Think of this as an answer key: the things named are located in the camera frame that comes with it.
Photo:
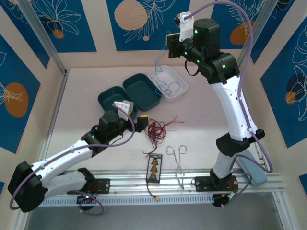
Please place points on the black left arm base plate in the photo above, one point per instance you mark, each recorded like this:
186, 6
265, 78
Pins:
104, 185

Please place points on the small black controller board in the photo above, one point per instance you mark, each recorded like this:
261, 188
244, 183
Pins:
86, 198
223, 197

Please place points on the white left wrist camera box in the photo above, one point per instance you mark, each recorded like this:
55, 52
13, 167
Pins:
124, 107

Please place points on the black board with orange connectors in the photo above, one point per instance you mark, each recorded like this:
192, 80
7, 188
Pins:
153, 167

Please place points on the white plastic container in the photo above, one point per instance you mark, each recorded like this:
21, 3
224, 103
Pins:
172, 76

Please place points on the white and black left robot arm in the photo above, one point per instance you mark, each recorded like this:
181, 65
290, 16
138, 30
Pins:
60, 155

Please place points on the light blue case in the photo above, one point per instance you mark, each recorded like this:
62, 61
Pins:
254, 175

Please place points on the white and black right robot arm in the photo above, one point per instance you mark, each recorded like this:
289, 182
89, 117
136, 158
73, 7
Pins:
235, 107

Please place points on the aluminium corner post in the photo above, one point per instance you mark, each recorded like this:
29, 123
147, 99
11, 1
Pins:
257, 24
43, 36

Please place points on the aluminium side rail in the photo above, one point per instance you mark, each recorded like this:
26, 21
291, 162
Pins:
235, 72
56, 107

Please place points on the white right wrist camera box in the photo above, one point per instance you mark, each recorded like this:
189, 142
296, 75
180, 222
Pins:
185, 26

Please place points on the large teal plastic container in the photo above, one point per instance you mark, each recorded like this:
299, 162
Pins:
108, 95

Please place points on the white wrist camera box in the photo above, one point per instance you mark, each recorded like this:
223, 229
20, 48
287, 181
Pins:
185, 26
124, 107

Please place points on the aluminium rail frame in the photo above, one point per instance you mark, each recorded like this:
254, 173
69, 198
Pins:
134, 178

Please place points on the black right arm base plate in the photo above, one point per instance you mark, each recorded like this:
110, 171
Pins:
202, 183

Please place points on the small teal plastic container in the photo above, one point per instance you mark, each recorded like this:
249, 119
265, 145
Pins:
141, 91

